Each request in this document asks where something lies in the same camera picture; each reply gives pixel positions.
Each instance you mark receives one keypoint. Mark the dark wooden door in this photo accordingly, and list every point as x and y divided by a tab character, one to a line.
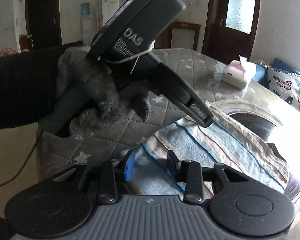
43	17

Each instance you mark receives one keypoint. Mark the person's left forearm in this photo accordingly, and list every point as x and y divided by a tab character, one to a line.
20	85

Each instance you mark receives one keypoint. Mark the white pink tissue box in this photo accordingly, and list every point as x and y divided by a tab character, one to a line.
233	76

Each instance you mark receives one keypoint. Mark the orange floor fan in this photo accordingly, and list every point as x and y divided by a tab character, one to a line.
7	52

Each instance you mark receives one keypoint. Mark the white refrigerator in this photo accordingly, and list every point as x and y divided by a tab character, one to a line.
108	7

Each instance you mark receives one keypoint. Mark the water dispenser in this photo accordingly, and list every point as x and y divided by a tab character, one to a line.
87	22

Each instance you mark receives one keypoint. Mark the brown door with frosted glass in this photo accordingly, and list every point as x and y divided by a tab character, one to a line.
215	35

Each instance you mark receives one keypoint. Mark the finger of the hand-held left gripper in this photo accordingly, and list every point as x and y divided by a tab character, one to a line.
197	107

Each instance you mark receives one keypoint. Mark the butterfly print pillow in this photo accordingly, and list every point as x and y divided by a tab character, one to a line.
287	85

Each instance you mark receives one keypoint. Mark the striped blue beige cloth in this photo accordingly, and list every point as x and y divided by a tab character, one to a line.
190	140

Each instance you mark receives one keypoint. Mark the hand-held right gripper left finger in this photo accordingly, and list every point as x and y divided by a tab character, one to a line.
130	166

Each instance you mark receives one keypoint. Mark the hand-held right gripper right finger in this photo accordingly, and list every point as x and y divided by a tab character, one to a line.
173	165

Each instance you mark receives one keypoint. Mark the person's left hand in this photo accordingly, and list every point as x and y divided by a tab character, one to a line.
100	85

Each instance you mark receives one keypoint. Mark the blue pillow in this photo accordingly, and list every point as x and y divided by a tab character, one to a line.
261	73

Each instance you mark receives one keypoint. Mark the white wall switch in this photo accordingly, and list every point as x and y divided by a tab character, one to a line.
192	3

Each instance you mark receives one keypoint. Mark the quilted grey star table cover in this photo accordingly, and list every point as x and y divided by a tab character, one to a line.
195	65

